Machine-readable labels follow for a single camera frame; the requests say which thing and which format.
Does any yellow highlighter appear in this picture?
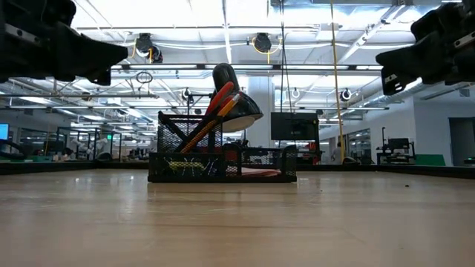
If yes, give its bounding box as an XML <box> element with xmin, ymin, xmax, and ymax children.
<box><xmin>166</xmin><ymin>159</ymin><xmax>207</xmax><ymax>171</ymax></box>

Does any black gooseneck desk lamp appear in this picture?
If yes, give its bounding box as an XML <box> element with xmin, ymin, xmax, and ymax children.
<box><xmin>209</xmin><ymin>62</ymin><xmax>264</xmax><ymax>149</ymax></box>

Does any orange pencil with eraser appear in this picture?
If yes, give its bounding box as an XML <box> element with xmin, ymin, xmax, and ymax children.
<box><xmin>180</xmin><ymin>93</ymin><xmax>242</xmax><ymax>154</ymax></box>
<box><xmin>180</xmin><ymin>96</ymin><xmax>238</xmax><ymax>154</ymax></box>

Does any black monitor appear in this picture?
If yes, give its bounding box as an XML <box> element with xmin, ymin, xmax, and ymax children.
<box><xmin>270</xmin><ymin>111</ymin><xmax>320</xmax><ymax>142</ymax></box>

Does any pink sticky note pad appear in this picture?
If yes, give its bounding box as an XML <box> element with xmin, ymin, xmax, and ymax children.
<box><xmin>240</xmin><ymin>167</ymin><xmax>282</xmax><ymax>177</ymax></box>

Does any yellow cable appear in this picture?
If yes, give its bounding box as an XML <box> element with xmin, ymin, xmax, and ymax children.
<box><xmin>329</xmin><ymin>0</ymin><xmax>359</xmax><ymax>165</ymax></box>

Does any black mesh desk organizer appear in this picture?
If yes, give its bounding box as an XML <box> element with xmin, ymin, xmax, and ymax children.
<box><xmin>147</xmin><ymin>110</ymin><xmax>298</xmax><ymax>184</ymax></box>

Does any black workstation cart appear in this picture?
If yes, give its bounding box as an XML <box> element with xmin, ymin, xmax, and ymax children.
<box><xmin>376</xmin><ymin>128</ymin><xmax>417</xmax><ymax>165</ymax></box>

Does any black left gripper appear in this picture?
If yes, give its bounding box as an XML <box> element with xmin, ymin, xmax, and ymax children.
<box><xmin>0</xmin><ymin>0</ymin><xmax>129</xmax><ymax>86</ymax></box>

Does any black coiled cable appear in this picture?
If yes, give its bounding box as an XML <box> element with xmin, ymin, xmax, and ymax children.
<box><xmin>278</xmin><ymin>0</ymin><xmax>294</xmax><ymax>114</ymax></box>

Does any black pen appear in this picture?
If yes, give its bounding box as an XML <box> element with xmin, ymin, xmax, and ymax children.
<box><xmin>174</xmin><ymin>117</ymin><xmax>218</xmax><ymax>154</ymax></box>
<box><xmin>158</xmin><ymin>111</ymin><xmax>190</xmax><ymax>144</ymax></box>

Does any black ceiling cable reel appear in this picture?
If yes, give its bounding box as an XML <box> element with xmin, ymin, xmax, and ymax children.
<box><xmin>252</xmin><ymin>32</ymin><xmax>274</xmax><ymax>53</ymax></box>
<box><xmin>134</xmin><ymin>32</ymin><xmax>164</xmax><ymax>64</ymax></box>

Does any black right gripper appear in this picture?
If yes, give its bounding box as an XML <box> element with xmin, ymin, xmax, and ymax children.
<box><xmin>376</xmin><ymin>0</ymin><xmax>475</xmax><ymax>97</ymax></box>

